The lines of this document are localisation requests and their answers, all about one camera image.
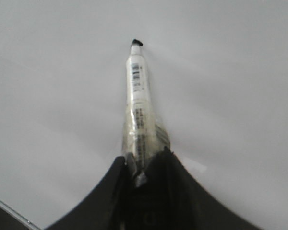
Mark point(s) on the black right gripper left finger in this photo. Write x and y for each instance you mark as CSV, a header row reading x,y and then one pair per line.
x,y
100,210

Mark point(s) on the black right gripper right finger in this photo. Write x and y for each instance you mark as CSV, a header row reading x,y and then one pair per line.
x,y
171,199

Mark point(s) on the white whiteboard marker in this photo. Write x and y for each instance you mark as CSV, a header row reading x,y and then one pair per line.
x,y
143,135

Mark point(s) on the white whiteboard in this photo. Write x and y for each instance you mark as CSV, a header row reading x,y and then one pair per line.
x,y
219,83

